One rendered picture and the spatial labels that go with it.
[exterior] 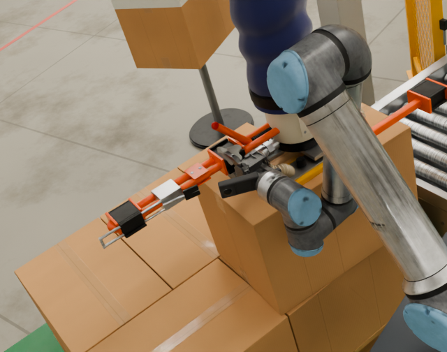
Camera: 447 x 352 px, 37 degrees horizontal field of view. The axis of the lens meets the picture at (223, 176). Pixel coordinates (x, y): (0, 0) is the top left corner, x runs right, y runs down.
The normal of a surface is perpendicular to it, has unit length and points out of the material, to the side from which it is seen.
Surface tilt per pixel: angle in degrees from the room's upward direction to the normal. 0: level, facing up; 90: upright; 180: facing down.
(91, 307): 0
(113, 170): 0
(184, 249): 0
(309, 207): 86
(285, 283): 90
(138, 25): 90
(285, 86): 84
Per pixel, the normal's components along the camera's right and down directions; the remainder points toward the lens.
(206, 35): 0.87, 0.09
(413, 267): -0.45, 0.43
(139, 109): -0.25, -0.76
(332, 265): 0.51, 0.42
